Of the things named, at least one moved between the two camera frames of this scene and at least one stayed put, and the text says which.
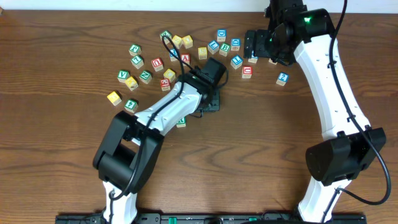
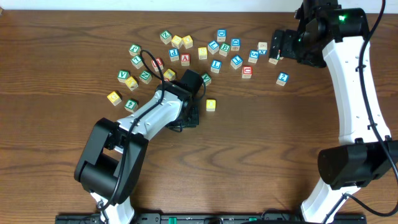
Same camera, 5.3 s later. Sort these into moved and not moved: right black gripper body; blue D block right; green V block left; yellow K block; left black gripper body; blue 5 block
Moved: left black gripper body; right black gripper body
Not moved: yellow K block; blue D block right; blue 5 block; green V block left
